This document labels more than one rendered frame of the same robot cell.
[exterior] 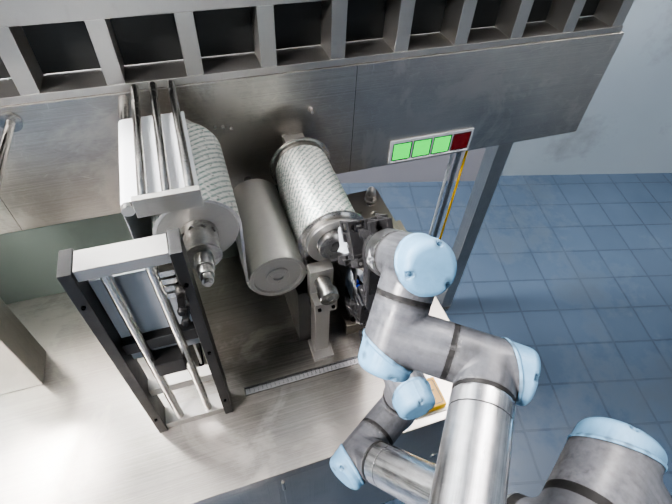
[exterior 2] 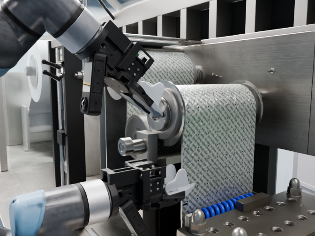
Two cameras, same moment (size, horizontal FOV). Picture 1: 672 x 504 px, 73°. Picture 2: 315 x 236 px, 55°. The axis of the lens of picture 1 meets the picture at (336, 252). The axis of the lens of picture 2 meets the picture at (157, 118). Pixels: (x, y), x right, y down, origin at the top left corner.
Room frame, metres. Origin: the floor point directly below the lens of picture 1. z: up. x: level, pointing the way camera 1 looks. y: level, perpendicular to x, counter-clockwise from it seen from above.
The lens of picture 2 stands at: (0.46, -0.65, 1.33)
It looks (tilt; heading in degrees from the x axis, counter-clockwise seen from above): 8 degrees down; 76
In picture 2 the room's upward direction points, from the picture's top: straight up
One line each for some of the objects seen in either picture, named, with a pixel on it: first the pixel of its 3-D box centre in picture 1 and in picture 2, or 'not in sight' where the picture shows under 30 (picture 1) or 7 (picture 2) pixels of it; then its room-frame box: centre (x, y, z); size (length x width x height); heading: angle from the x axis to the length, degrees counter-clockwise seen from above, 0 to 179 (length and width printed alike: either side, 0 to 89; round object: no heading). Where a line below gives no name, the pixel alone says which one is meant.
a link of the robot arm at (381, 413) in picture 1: (393, 412); not in sight; (0.39, -0.14, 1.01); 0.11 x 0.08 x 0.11; 141
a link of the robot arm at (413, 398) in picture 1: (406, 385); (48, 214); (0.40, -0.15, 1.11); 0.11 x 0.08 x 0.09; 21
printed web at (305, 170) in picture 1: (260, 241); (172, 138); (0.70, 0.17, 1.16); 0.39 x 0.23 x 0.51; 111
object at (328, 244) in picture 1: (335, 242); (160, 114); (0.62, 0.00, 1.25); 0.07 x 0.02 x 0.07; 111
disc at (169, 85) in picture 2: (333, 238); (164, 113); (0.64, 0.01, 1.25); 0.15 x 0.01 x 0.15; 111
